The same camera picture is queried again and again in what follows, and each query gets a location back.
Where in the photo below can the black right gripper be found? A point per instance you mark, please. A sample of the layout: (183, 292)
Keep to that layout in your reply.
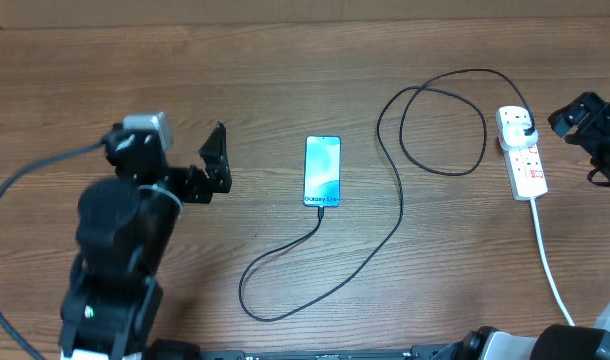
(599, 122)

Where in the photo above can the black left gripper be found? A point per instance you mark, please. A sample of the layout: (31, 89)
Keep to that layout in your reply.
(214, 156)

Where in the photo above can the blue Galaxy smartphone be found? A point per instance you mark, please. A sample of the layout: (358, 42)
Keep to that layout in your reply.
(322, 171)

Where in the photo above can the white power strip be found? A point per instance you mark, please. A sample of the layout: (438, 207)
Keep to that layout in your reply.
(524, 167)

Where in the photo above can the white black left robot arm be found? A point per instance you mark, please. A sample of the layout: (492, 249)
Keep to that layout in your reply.
(125, 224)

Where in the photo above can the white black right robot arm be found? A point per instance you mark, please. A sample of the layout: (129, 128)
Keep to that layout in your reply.
(565, 342)

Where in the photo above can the white charger plug adapter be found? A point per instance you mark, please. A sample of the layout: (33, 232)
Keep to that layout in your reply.
(517, 134)

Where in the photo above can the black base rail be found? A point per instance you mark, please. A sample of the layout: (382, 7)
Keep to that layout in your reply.
(417, 352)

